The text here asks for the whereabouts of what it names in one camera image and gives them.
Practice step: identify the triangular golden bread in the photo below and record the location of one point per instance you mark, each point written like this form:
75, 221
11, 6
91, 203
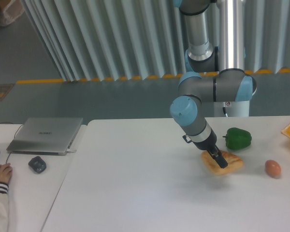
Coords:
234, 163

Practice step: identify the grey folding partition screen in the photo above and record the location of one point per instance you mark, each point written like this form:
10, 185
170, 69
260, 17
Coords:
129, 39

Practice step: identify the black computer mouse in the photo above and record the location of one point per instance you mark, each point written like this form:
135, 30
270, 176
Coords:
37, 164

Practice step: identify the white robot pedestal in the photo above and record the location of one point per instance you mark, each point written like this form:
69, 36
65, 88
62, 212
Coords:
232, 109

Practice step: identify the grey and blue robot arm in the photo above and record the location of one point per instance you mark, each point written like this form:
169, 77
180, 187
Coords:
217, 73

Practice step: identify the green bell pepper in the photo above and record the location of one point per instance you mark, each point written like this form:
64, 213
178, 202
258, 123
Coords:
236, 139

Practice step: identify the brown egg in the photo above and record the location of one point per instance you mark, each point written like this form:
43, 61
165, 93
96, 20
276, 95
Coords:
273, 169

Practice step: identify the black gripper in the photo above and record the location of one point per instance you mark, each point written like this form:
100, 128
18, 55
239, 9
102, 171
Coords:
209, 145

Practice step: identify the person's bare hand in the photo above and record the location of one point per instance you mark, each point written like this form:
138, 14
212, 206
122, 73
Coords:
6, 172

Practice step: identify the silver closed laptop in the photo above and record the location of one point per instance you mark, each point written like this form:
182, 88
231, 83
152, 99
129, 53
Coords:
46, 135

